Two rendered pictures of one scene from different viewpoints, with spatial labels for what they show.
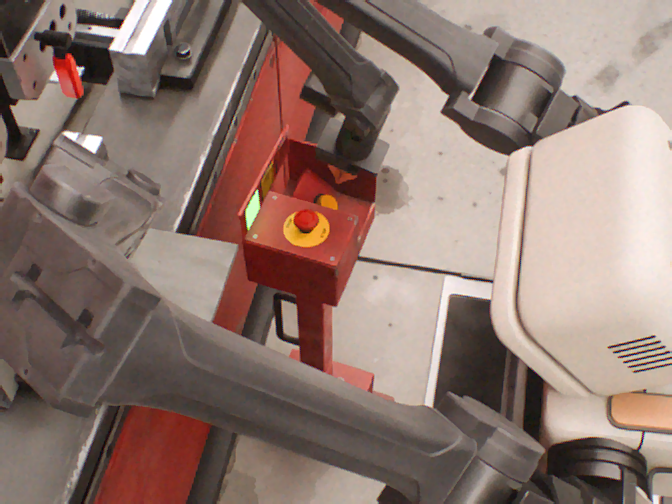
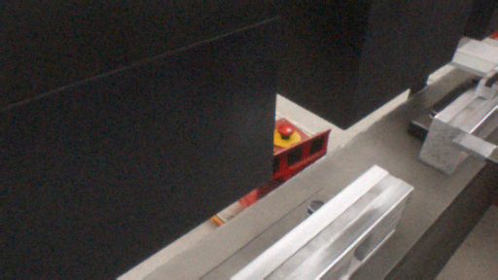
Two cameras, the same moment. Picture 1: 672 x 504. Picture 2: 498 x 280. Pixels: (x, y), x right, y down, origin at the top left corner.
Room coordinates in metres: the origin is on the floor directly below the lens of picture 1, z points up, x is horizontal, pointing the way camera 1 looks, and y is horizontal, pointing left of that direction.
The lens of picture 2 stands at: (1.45, 0.36, 1.30)
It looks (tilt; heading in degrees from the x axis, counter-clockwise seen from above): 38 degrees down; 216
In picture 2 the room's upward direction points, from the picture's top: straight up
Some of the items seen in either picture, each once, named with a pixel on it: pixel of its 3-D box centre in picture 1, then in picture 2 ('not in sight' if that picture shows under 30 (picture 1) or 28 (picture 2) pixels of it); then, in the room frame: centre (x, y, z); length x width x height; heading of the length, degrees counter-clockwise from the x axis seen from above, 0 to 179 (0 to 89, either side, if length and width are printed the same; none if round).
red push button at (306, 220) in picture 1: (306, 224); (285, 133); (0.86, 0.05, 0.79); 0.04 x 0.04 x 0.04
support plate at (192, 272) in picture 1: (115, 285); (439, 40); (0.61, 0.27, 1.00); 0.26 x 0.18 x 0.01; 77
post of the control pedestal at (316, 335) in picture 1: (315, 329); not in sight; (0.91, 0.04, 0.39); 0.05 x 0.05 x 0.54; 70
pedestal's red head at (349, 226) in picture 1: (311, 216); (271, 157); (0.91, 0.04, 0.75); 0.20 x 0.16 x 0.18; 160
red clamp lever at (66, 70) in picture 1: (60, 64); not in sight; (0.78, 0.32, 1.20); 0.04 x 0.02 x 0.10; 77
